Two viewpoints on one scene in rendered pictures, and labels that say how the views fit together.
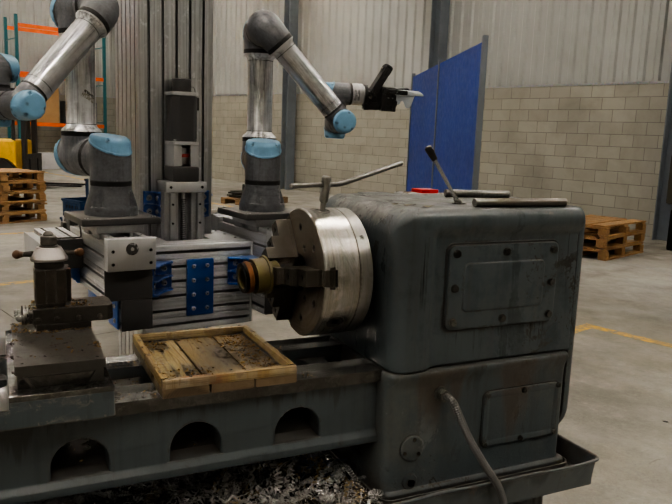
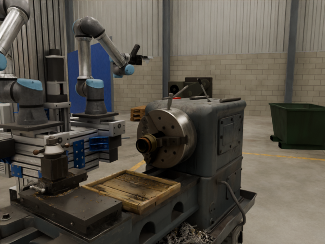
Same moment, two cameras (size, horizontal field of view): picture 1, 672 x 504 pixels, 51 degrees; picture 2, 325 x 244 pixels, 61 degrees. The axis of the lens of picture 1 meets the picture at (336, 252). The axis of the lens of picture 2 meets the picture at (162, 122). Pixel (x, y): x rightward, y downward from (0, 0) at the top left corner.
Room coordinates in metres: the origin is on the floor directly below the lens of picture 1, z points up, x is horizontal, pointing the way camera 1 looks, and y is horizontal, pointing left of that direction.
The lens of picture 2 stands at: (0.45, 0.75, 1.39)
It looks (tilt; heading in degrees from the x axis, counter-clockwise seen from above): 9 degrees down; 331
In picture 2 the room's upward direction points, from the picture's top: straight up
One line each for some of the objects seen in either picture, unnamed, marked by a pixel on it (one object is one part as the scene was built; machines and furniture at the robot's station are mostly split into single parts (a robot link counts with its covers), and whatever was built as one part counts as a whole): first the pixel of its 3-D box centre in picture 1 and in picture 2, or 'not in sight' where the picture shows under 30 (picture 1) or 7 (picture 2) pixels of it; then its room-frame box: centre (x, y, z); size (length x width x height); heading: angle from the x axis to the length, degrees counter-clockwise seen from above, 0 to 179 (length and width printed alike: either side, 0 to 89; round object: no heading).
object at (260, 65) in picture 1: (260, 96); (84, 58); (2.45, 0.28, 1.54); 0.15 x 0.12 x 0.55; 12
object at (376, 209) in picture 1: (446, 269); (197, 129); (1.91, -0.31, 1.06); 0.59 x 0.48 x 0.39; 116
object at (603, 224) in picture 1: (595, 236); (147, 113); (9.29, -3.46, 0.22); 1.25 x 0.86 x 0.44; 135
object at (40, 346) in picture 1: (52, 343); (64, 200); (1.46, 0.61, 0.95); 0.43 x 0.17 x 0.05; 26
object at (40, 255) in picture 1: (48, 253); (52, 148); (1.52, 0.63, 1.13); 0.08 x 0.08 x 0.03
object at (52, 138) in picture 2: (48, 238); (51, 140); (1.52, 0.63, 1.17); 0.04 x 0.04 x 0.03
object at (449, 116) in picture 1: (434, 158); (86, 87); (8.57, -1.15, 1.18); 4.12 x 0.80 x 2.35; 3
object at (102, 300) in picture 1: (63, 314); (60, 182); (1.53, 0.61, 0.99); 0.20 x 0.10 x 0.05; 116
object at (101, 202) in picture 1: (111, 197); (32, 113); (2.05, 0.66, 1.21); 0.15 x 0.15 x 0.10
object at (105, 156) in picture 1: (109, 156); (29, 91); (2.05, 0.67, 1.33); 0.13 x 0.12 x 0.14; 55
